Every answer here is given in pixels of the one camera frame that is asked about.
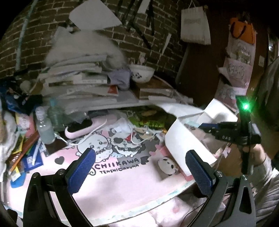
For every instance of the purple grey cloth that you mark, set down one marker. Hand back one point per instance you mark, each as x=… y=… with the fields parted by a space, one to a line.
x=120 y=78

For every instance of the pink hanging wall organizer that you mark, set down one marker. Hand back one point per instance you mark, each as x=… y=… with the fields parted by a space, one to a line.
x=236 y=72

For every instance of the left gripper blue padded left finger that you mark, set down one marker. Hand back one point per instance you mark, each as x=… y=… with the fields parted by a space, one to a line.
x=77 y=172

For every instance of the teal plastic bottle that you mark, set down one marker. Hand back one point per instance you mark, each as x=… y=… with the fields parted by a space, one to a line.
x=56 y=115

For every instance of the white cardboard box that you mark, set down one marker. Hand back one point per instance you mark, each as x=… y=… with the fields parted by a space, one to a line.
x=183 y=135

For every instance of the pink Chiikawa desk mat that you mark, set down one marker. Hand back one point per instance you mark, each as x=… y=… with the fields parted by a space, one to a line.
x=125 y=180

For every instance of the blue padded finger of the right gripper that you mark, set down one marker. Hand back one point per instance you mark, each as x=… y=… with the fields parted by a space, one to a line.
x=208 y=126

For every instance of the white towel with letters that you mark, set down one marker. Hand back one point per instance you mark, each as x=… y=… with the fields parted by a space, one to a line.
x=10 y=140

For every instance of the white fluffy fur item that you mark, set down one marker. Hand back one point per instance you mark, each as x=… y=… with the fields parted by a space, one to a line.
x=85 y=43

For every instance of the white shelf board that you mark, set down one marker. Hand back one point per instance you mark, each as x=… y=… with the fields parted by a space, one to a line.
x=123 y=100

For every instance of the white paper bag hanging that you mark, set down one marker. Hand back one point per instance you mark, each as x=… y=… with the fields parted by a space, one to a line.
x=194 y=25

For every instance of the pink Kotex pack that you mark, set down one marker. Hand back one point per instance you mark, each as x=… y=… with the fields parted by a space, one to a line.
x=25 y=124

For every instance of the green white wall pipe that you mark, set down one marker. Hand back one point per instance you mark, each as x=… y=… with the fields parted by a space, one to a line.
x=22 y=34

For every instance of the brown wooden box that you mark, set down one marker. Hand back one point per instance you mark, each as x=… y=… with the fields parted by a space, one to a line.
x=155 y=87

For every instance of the orange black bag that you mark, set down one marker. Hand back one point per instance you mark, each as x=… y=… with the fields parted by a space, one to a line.
x=243 y=31

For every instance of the white paper sheet on wall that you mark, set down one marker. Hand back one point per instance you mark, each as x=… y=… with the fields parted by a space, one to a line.
x=93 y=15

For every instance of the pink hairbrush black bristles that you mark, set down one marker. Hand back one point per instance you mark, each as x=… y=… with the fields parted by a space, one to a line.
x=75 y=129

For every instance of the person's right hand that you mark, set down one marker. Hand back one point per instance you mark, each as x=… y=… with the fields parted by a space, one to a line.
x=258 y=153

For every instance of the panda print ceramic bowl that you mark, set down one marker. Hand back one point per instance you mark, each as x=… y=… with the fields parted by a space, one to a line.
x=141 y=73

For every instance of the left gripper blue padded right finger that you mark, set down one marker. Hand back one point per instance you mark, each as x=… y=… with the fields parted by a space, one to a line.
x=202 y=172

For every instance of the stack of books and papers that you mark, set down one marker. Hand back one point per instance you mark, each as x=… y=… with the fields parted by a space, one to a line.
x=79 y=78

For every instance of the clear plastic spray bottle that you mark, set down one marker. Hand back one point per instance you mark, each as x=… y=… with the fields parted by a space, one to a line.
x=44 y=126

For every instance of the white panda plush toy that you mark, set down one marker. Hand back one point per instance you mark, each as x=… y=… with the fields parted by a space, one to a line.
x=167 y=166

